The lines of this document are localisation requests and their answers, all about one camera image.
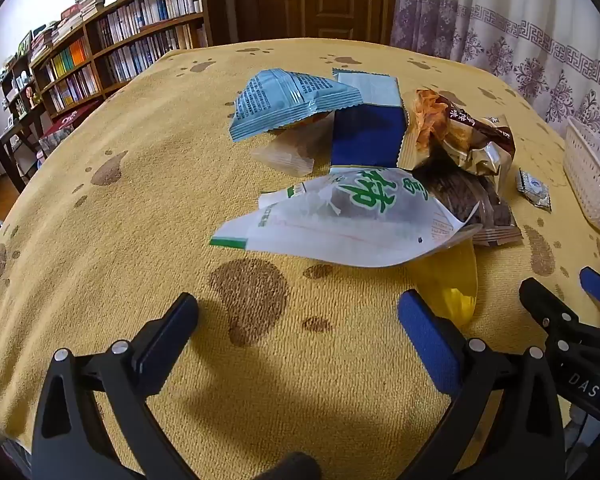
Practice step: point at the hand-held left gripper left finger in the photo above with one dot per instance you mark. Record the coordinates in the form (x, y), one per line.
(170, 340)

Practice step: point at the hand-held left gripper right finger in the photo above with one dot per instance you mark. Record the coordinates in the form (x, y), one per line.
(430, 340)

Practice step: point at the white plastic basket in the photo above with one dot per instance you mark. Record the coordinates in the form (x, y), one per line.
(590, 170)

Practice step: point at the brown clear window snack packet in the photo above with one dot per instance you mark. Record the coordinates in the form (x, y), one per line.
(460, 190)

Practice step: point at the gold brown snack packet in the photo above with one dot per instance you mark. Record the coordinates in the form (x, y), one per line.
(475, 140)

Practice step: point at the dark blue snack packet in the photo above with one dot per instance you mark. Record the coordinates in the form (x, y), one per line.
(365, 135)

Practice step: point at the light blue snack packet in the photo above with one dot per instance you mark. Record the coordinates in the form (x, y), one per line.
(280, 95)

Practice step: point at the yellow snack packet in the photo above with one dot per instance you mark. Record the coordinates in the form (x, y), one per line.
(450, 285)

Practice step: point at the small white candy packet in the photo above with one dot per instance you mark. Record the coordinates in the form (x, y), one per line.
(534, 187)

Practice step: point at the yellow paw print blanket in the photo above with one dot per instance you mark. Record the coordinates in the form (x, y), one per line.
(130, 210)

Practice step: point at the white green snack packet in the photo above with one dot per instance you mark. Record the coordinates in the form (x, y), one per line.
(330, 230)

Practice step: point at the clear plastic snack packet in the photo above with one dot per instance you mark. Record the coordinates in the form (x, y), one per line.
(285, 155)

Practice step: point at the red box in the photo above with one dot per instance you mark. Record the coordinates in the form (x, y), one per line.
(75, 117)

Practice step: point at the purple patterned white curtain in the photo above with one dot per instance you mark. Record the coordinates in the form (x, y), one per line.
(505, 25)

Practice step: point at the small dark shelf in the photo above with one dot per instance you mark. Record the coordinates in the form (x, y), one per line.
(17, 105)

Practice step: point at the rows of shelved books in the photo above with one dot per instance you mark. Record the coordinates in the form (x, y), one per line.
(130, 15)

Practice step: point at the wooden bookshelf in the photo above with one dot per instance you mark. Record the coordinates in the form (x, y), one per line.
(215, 10)

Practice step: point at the stack of books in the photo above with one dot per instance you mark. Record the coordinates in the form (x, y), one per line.
(65, 22)

